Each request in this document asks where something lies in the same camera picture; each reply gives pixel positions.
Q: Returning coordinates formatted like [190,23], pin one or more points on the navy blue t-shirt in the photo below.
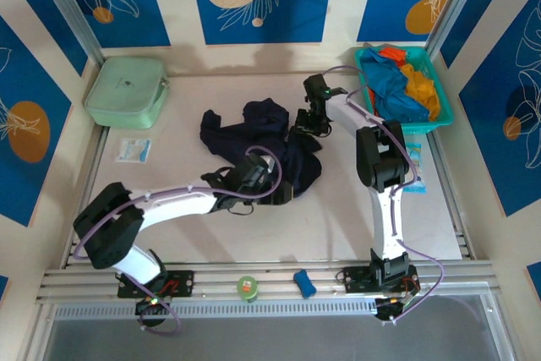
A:
[262,124]

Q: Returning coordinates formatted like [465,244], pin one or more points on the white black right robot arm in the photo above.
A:
[382,217]

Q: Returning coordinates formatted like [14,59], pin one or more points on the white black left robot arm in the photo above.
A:
[177,204]

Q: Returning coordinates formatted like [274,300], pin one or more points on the bright blue t-shirt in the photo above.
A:
[386,78]

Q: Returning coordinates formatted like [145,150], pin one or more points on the blue bone-shaped sponge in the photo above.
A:
[305,282]

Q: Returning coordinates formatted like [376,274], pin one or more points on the green tape roll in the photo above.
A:
[247,288]

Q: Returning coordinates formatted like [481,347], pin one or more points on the blue white card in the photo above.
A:
[415,156]

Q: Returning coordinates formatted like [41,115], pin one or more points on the orange yellow t-shirt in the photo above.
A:
[422,86]

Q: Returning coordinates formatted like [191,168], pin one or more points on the white blue printed packet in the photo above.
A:
[133,150]

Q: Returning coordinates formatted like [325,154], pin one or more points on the teal plastic basket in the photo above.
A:
[441,103]

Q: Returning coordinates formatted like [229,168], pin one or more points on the black controller board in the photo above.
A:
[391,308]
[152,309]

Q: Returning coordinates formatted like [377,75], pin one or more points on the mint green zip case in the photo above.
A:
[122,90]

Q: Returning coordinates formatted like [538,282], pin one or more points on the aluminium frame cross rail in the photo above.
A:
[274,277]

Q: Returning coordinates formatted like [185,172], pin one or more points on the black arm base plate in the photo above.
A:
[355,280]
[181,284]

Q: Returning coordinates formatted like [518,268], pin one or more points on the aluminium frame side rail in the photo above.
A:
[86,194]
[452,200]

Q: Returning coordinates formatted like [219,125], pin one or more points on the aluminium frame post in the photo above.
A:
[67,1]
[452,1]

